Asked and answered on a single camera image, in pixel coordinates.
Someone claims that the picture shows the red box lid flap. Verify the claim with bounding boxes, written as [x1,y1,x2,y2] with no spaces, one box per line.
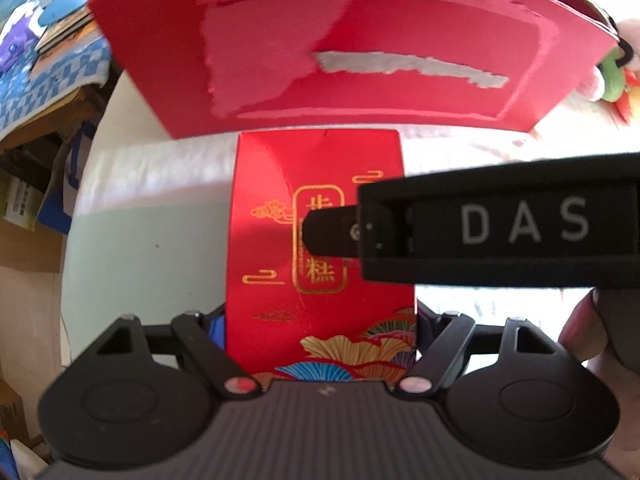
[87,0,621,140]

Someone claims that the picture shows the blue checked cloth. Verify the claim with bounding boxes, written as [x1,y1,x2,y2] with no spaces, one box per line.
[0,35,115,133]

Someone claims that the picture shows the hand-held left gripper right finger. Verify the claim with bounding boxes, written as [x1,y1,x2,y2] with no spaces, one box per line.
[397,304,576,404]

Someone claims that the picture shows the person's right hand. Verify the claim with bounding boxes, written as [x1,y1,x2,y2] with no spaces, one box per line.
[558,287,609,362]

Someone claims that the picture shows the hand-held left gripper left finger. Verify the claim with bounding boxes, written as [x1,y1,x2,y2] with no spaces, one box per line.
[75,304,259,402]

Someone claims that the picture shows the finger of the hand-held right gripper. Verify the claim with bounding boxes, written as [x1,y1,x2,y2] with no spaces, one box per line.
[300,204,363,261]

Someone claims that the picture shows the stack of books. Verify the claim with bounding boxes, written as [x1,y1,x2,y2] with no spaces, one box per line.
[34,10,103,57]

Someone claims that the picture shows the wooden side table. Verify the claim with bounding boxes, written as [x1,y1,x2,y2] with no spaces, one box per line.
[0,85,108,163]

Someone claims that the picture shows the brown cardboard box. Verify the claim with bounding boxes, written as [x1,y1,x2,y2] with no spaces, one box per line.
[0,220,68,276]
[0,377,36,461]

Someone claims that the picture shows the light pink plush toy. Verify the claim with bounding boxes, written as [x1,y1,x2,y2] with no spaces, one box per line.
[581,62,608,104]

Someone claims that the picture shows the purple printed bag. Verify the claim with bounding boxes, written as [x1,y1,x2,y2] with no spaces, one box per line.
[0,14,42,77]

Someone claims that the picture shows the white and orange plush toy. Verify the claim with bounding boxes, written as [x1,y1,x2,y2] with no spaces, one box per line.
[611,15,640,123]

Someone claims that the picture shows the blue shopping bag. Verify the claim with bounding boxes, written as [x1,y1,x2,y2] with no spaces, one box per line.
[40,122,98,237]

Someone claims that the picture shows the green plush toy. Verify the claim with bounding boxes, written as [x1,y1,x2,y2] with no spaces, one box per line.
[599,45,632,104]

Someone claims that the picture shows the red printed gift box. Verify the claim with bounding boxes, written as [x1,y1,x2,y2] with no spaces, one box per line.
[225,129,418,386]

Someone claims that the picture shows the green and white carton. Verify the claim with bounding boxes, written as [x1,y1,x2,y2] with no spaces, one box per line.
[0,172,48,233]

